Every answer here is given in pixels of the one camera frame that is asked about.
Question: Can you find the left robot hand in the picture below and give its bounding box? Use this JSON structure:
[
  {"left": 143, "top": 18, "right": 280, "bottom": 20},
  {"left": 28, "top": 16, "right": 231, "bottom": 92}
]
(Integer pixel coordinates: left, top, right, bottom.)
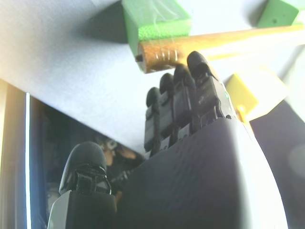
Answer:
[{"left": 47, "top": 50, "right": 290, "bottom": 229}]

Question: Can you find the wooden rod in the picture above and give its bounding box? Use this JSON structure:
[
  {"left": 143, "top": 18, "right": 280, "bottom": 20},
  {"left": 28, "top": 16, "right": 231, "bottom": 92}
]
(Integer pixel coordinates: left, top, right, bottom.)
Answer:
[{"left": 136, "top": 24, "right": 305, "bottom": 74}]

